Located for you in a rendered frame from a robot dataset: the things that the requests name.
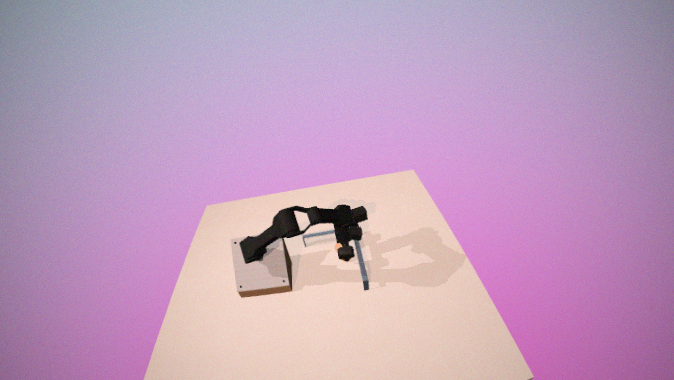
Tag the clear l-shaped low wall with grey top edge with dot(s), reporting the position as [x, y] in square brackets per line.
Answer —
[319, 240]

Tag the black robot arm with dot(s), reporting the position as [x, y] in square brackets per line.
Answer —
[284, 225]

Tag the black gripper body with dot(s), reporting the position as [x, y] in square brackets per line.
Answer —
[345, 252]

